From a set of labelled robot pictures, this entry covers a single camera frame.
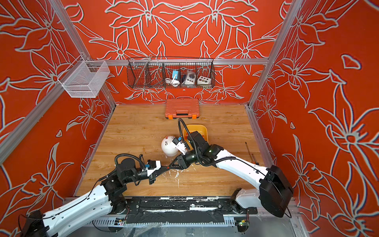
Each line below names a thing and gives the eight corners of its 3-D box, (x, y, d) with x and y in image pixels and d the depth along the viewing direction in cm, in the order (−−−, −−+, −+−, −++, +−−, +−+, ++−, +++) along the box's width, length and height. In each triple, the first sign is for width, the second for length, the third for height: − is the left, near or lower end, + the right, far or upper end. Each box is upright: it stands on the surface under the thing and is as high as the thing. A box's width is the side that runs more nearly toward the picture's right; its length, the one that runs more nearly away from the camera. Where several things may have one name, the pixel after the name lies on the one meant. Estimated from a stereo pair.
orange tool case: (164, 120, 112) (163, 116, 108) (167, 102, 124) (166, 98, 120) (199, 120, 111) (199, 115, 108) (198, 102, 124) (198, 98, 120)
